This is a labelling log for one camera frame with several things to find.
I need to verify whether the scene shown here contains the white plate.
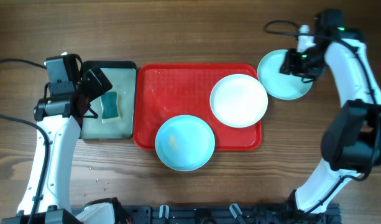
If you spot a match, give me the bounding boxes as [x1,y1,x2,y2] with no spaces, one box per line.
[209,73,268,128]

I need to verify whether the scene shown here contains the red plastic tray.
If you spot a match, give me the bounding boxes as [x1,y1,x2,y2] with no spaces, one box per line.
[133,63,262,151]

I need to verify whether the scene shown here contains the light blue plate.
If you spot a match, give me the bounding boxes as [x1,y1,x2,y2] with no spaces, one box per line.
[155,115,216,172]

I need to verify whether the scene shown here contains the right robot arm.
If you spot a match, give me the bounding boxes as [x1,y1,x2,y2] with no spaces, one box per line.
[280,26,381,217]

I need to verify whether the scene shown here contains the green yellow sponge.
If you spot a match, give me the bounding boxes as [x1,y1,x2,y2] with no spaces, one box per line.
[101,91,121,123]

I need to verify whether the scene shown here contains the mint green plate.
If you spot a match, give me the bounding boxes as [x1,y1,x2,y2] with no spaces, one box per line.
[257,49,312,100]

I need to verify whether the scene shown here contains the black mounting rail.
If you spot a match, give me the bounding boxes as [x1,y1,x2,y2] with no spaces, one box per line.
[123,203,342,224]

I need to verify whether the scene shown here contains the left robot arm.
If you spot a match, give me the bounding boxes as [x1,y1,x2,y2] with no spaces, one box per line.
[1,114,132,223]

